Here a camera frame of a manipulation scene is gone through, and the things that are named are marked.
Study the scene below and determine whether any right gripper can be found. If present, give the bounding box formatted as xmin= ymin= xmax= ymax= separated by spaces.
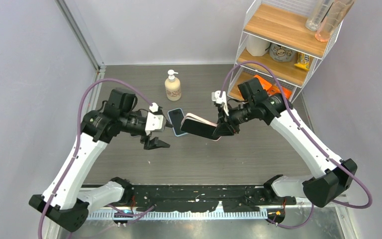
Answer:
xmin=213 ymin=101 xmax=255 ymax=138

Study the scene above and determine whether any pink phone case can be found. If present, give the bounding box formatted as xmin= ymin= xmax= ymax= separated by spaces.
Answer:
xmin=182 ymin=113 xmax=217 ymax=125

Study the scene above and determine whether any black smartphone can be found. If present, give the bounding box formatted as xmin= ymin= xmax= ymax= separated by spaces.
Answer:
xmin=180 ymin=118 xmax=220 ymax=141

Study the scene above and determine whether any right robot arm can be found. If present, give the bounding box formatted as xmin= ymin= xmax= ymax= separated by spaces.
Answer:
xmin=211 ymin=78 xmax=358 ymax=208

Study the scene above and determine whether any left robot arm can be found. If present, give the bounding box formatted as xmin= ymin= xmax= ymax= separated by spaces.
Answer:
xmin=29 ymin=88 xmax=171 ymax=233

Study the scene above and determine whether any phone in blue case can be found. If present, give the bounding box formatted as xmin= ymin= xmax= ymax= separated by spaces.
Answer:
xmin=168 ymin=108 xmax=187 ymax=137

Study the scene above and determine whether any cream lotion pump bottle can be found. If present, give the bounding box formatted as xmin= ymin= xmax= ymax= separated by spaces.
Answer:
xmin=165 ymin=69 xmax=182 ymax=101

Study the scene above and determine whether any yellow cardboard box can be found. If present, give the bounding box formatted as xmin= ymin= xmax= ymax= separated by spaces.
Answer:
xmin=249 ymin=75 xmax=272 ymax=98

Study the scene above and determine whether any orange cardboard box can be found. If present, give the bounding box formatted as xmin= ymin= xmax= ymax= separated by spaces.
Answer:
xmin=267 ymin=84 xmax=293 ymax=101

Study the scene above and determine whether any white paper roll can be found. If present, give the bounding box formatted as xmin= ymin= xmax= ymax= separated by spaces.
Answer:
xmin=246 ymin=35 xmax=271 ymax=57

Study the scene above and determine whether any cartoon printed tin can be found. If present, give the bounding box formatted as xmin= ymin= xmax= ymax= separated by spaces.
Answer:
xmin=269 ymin=43 xmax=297 ymax=62

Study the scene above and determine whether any yellow snack packet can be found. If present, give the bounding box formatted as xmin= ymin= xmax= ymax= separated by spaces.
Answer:
xmin=294 ymin=52 xmax=310 ymax=71

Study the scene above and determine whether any clear plastic bottle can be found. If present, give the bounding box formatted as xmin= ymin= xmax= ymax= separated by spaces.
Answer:
xmin=305 ymin=0 xmax=334 ymax=31

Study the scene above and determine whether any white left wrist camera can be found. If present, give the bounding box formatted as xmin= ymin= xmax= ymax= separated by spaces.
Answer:
xmin=149 ymin=103 xmax=160 ymax=115

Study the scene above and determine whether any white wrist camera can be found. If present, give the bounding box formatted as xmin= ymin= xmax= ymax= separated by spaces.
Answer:
xmin=149 ymin=103 xmax=160 ymax=115
xmin=211 ymin=90 xmax=229 ymax=116

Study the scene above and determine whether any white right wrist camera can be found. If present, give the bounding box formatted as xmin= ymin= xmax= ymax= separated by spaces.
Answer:
xmin=211 ymin=90 xmax=229 ymax=116

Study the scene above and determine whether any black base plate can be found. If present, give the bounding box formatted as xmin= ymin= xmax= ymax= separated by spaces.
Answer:
xmin=113 ymin=185 xmax=296 ymax=213

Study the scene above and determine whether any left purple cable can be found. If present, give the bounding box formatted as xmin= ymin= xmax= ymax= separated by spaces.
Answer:
xmin=37 ymin=78 xmax=155 ymax=239

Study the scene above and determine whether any white wire shelf rack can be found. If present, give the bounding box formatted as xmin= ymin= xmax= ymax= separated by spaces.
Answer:
xmin=226 ymin=0 xmax=341 ymax=102

